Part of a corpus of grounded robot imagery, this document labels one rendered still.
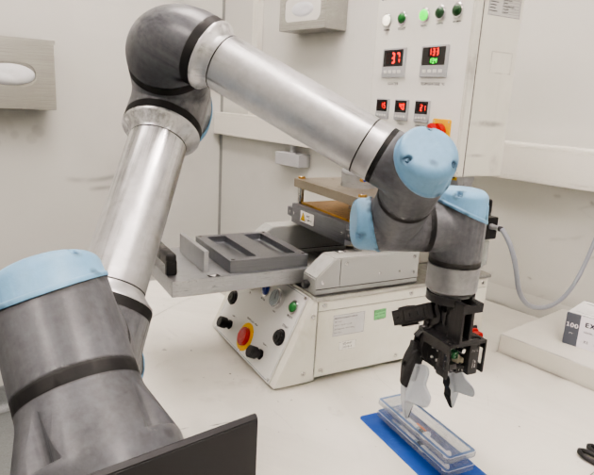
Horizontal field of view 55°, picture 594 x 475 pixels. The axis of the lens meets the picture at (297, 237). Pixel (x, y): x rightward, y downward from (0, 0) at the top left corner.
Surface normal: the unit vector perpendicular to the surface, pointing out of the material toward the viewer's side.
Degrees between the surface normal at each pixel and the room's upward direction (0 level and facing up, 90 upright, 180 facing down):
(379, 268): 90
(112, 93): 90
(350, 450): 0
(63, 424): 37
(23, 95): 90
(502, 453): 0
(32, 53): 90
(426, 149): 49
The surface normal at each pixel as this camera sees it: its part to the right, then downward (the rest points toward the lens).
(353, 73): -0.77, 0.11
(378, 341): 0.47, 0.24
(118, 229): 0.07, -0.46
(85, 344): 0.47, -0.55
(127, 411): 0.49, -0.79
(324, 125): -0.31, 0.19
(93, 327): 0.64, -0.56
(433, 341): -0.90, 0.06
